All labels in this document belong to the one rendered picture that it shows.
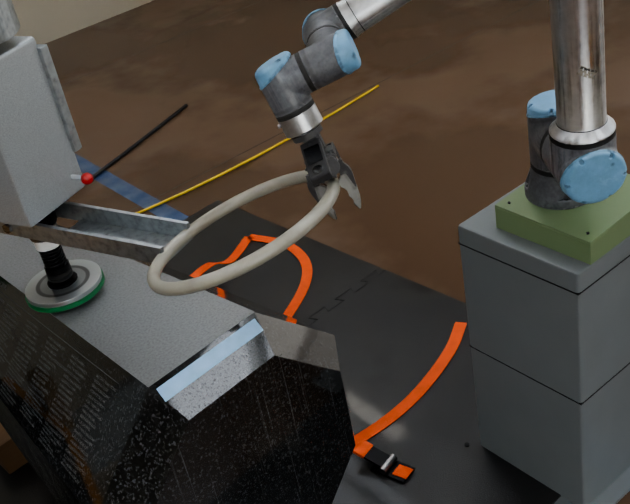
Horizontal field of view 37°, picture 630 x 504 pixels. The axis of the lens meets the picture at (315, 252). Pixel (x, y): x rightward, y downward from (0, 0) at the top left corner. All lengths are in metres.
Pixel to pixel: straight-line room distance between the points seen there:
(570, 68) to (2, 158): 1.32
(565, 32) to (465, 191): 2.39
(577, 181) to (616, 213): 0.26
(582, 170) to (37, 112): 1.30
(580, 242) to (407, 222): 1.95
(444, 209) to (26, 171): 2.36
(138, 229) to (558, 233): 1.06
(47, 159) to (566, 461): 1.65
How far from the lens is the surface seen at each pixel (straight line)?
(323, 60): 1.98
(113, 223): 2.46
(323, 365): 2.53
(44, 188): 2.43
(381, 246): 4.09
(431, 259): 3.96
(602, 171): 2.22
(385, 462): 3.03
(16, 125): 2.36
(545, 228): 2.42
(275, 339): 2.40
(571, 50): 2.11
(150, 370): 2.30
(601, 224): 2.40
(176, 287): 1.97
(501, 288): 2.57
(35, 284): 2.69
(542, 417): 2.77
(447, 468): 3.03
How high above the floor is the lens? 2.21
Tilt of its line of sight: 32 degrees down
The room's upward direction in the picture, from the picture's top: 12 degrees counter-clockwise
